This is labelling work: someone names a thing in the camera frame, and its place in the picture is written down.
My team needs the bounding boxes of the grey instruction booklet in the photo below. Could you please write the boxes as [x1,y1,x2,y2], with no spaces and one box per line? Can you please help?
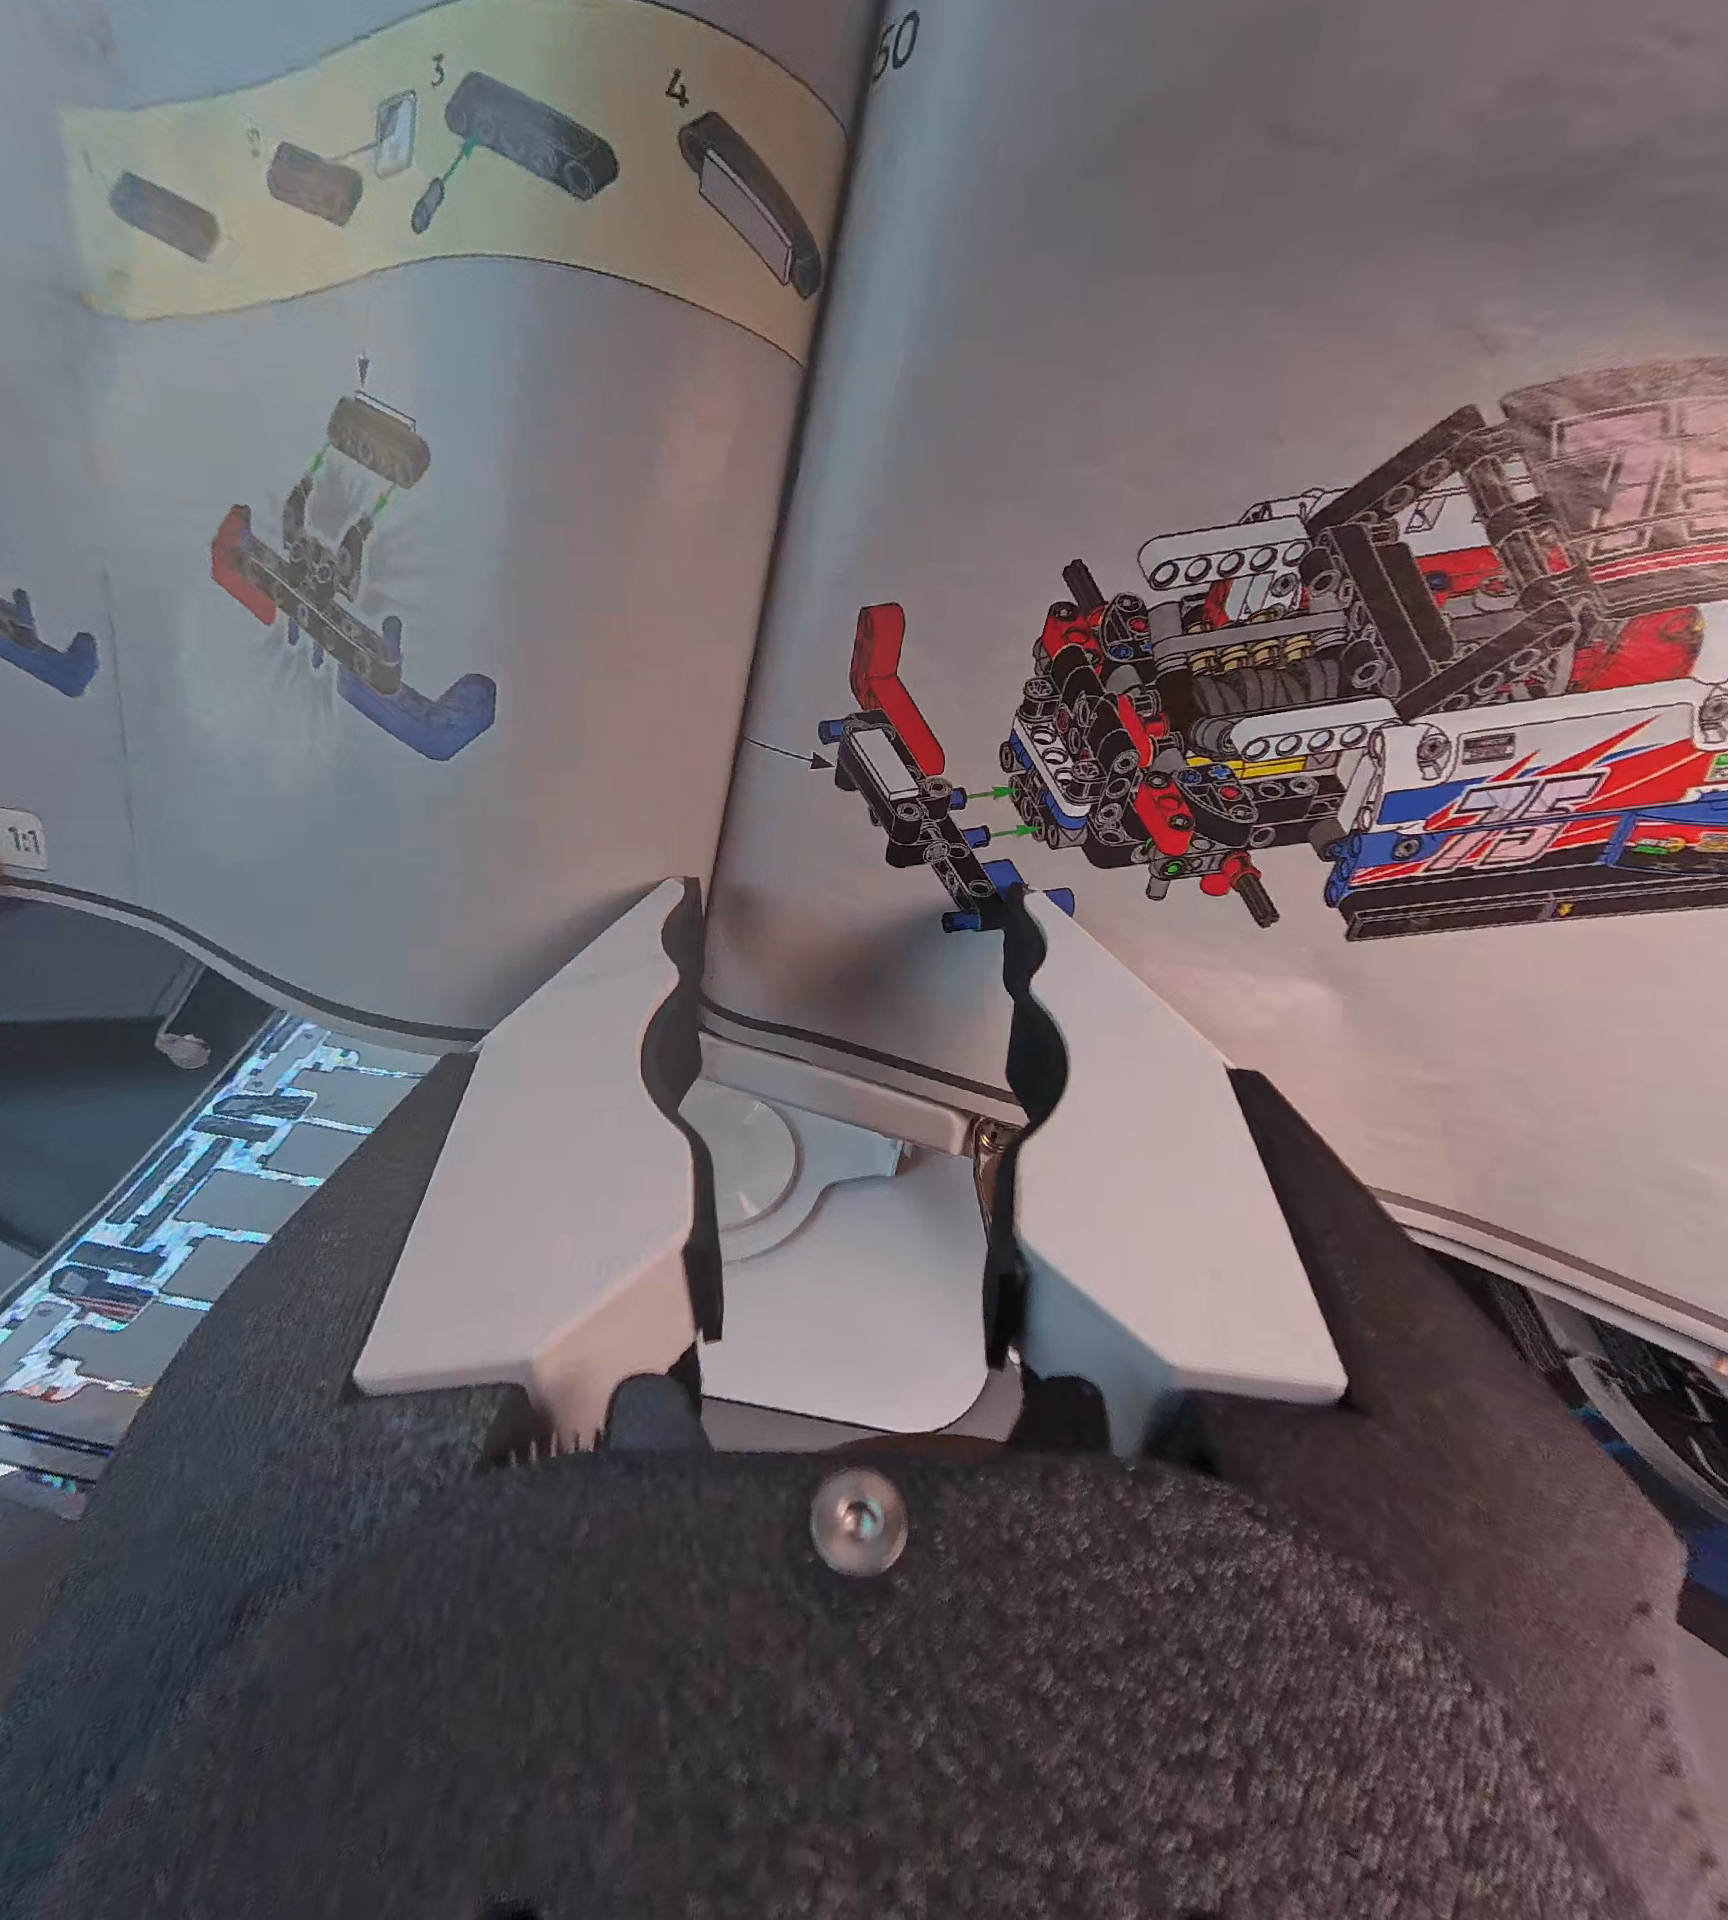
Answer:
[0,0,1728,1382]

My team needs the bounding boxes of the shiny sticker sheet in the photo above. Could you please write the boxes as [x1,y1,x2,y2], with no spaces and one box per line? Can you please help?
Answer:
[0,1011,432,1488]

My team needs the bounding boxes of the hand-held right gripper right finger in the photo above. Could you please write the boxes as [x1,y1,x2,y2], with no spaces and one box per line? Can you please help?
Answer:
[984,884,1350,1408]

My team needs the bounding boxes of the black toy set box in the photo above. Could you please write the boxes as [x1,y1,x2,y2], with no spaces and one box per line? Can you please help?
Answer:
[1465,1259,1728,1697]

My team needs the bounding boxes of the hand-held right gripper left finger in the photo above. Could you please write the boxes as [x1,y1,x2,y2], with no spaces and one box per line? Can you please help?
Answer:
[351,876,726,1398]

